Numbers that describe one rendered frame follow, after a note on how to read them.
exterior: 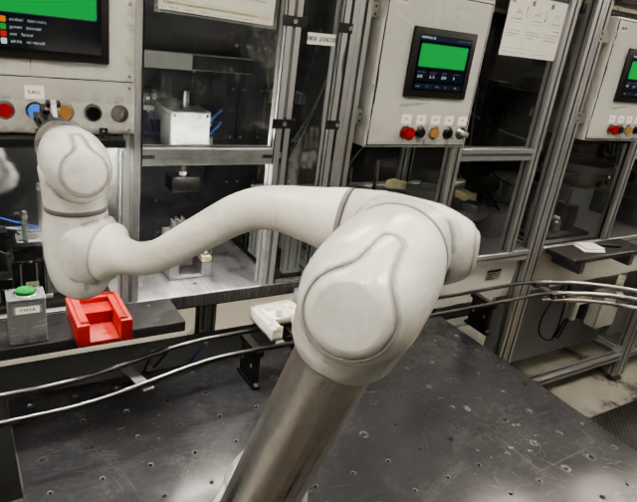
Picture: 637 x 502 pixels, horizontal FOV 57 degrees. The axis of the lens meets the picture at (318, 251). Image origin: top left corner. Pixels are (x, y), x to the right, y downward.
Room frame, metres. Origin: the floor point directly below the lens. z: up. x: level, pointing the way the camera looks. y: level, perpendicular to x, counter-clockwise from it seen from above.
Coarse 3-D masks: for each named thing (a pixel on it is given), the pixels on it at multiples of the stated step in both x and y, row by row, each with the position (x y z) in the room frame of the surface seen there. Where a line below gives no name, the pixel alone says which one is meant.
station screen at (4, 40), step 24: (96, 0) 1.33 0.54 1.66; (0, 24) 1.23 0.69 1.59; (24, 24) 1.25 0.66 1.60; (48, 24) 1.28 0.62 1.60; (72, 24) 1.30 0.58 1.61; (96, 24) 1.33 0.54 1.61; (24, 48) 1.25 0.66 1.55; (48, 48) 1.27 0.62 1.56; (72, 48) 1.30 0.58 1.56; (96, 48) 1.33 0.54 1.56
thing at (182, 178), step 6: (180, 168) 1.69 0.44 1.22; (186, 168) 1.70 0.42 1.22; (168, 174) 1.67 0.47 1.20; (174, 174) 1.68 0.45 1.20; (180, 174) 1.69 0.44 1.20; (186, 174) 1.70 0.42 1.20; (192, 174) 1.71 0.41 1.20; (168, 180) 1.67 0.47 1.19; (174, 180) 1.65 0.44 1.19; (180, 180) 1.66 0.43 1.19; (186, 180) 1.67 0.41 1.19; (192, 180) 1.68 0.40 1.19; (198, 180) 1.69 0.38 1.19; (168, 186) 1.67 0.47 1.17; (174, 186) 1.65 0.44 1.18; (180, 186) 1.66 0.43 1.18; (186, 186) 1.67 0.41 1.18; (192, 186) 1.68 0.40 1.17; (198, 186) 1.69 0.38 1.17
